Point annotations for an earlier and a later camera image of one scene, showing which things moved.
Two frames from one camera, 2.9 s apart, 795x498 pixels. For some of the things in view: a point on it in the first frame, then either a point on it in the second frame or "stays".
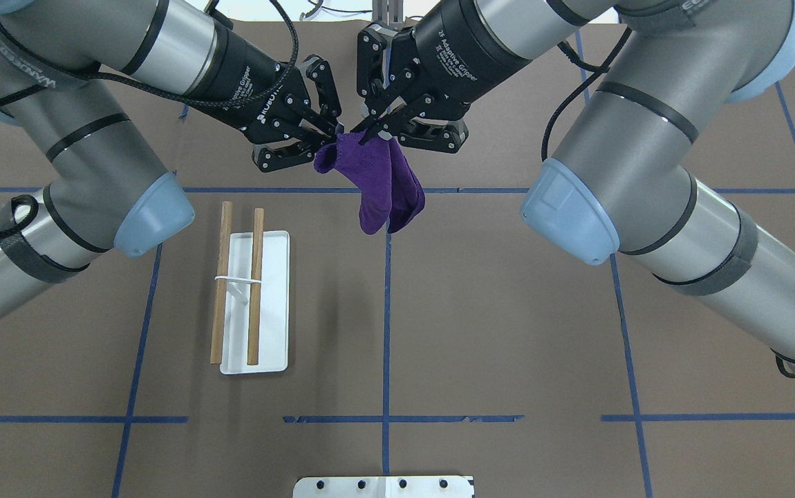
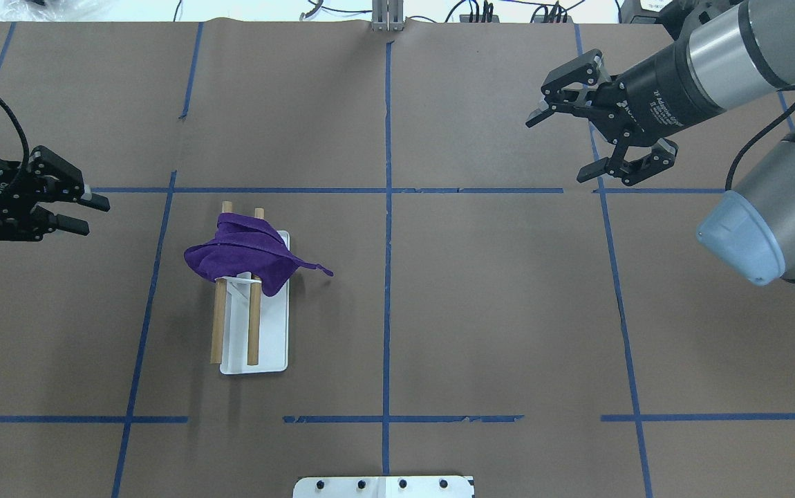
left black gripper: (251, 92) -> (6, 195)
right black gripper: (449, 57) -> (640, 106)
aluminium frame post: (388, 11) stays
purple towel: (390, 191) -> (249, 245)
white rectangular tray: (250, 332) stays
